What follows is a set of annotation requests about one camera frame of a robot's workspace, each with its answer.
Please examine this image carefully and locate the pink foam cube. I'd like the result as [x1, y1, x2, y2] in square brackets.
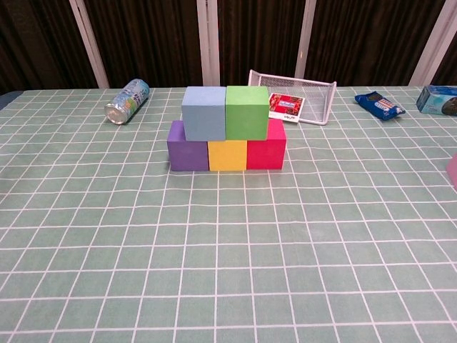
[446, 152, 457, 187]

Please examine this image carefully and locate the dark blue table pad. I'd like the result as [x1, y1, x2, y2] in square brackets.
[0, 91, 22, 108]

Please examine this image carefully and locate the light blue drink can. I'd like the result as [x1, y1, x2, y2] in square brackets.
[104, 78, 150, 126]

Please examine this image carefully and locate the white metal frame post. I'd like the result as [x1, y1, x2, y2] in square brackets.
[410, 0, 457, 86]
[292, 0, 317, 86]
[196, 0, 221, 88]
[69, 0, 110, 89]

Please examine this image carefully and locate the green foam cube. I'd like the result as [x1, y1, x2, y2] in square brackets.
[224, 85, 270, 141]

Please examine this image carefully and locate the long blue cookie box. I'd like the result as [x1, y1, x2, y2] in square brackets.
[416, 84, 457, 117]

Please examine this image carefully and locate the white wire mesh basket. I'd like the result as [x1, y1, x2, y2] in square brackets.
[248, 69, 338, 126]

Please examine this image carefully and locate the yellow foam cube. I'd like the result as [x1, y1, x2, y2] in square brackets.
[207, 139, 248, 173]

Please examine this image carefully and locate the light blue foam cube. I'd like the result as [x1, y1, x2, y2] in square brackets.
[181, 86, 228, 141]

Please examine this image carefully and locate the purple foam cube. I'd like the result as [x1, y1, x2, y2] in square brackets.
[166, 120, 210, 173]

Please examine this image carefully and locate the small blue cookie packet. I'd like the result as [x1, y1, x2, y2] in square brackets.
[354, 91, 407, 121]

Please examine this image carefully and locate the red foam cube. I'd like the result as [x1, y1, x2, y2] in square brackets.
[246, 119, 288, 171]

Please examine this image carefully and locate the red snack packet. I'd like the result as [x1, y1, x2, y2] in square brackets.
[267, 92, 305, 124]

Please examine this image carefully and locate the green checked tablecloth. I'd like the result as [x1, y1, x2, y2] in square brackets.
[0, 85, 457, 343]

